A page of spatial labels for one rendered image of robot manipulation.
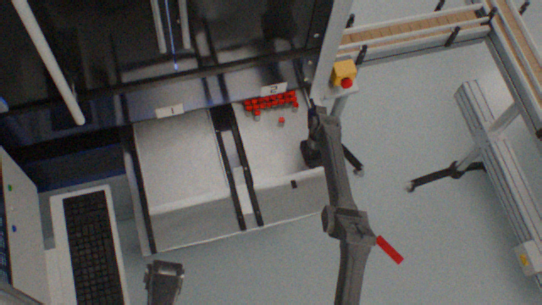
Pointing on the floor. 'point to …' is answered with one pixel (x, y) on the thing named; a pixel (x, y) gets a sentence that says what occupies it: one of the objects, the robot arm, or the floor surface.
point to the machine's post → (329, 47)
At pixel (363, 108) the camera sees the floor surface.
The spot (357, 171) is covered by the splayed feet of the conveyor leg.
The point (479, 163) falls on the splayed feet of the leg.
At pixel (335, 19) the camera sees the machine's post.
